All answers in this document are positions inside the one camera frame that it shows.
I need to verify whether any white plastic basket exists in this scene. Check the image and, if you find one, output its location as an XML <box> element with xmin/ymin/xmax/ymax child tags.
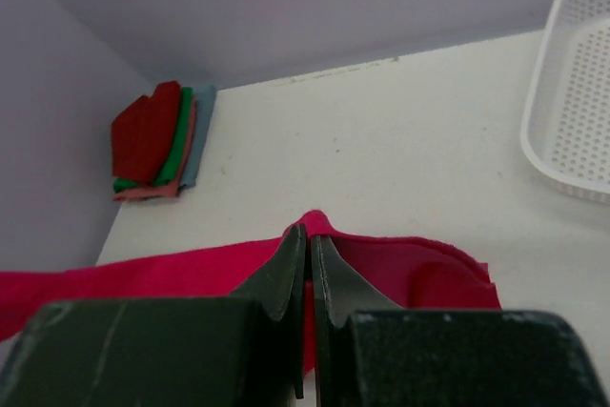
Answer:
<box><xmin>519</xmin><ymin>0</ymin><xmax>609</xmax><ymax>204</ymax></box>

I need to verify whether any pink red t shirt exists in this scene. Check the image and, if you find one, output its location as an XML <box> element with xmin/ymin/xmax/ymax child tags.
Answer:
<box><xmin>0</xmin><ymin>209</ymin><xmax>504</xmax><ymax>384</ymax></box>

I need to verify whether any blue folded shirt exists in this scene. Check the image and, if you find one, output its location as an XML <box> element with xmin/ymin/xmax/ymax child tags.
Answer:
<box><xmin>179</xmin><ymin>84</ymin><xmax>217</xmax><ymax>191</ymax></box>

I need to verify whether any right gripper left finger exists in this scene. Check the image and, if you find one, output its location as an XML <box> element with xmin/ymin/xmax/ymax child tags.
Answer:
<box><xmin>232</xmin><ymin>225</ymin><xmax>306</xmax><ymax>399</ymax></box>

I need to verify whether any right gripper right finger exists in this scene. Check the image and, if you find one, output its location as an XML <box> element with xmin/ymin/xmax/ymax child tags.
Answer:
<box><xmin>311</xmin><ymin>235</ymin><xmax>396</xmax><ymax>406</ymax></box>

